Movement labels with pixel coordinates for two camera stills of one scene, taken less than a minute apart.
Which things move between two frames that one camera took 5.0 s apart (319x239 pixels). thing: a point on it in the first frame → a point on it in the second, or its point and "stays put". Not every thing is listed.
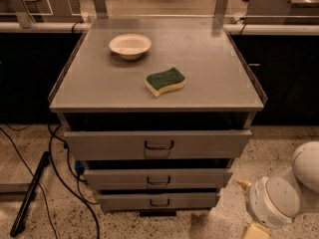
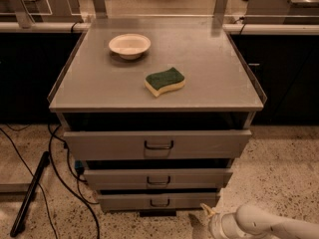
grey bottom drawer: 112,202 stays put
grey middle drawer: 159,179 stays put
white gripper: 258,201 → 215,225
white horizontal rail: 233,29 stays put
